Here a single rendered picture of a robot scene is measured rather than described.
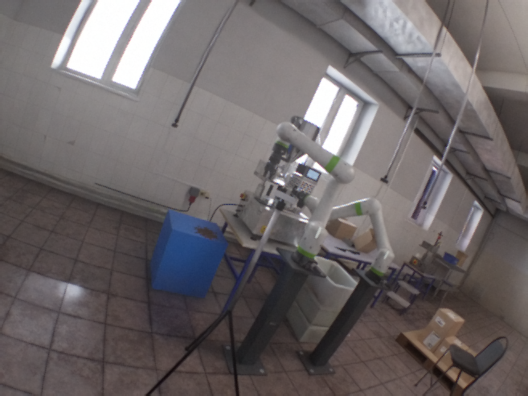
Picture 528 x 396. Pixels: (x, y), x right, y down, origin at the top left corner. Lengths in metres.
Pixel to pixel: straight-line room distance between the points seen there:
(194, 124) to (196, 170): 0.61
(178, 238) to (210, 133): 1.74
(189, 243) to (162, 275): 0.37
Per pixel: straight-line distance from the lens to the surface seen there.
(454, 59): 4.22
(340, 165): 1.59
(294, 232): 2.41
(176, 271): 2.40
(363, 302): 2.22
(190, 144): 3.57
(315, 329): 2.62
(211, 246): 2.33
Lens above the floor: 1.45
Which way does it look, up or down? 9 degrees down
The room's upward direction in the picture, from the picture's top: 25 degrees clockwise
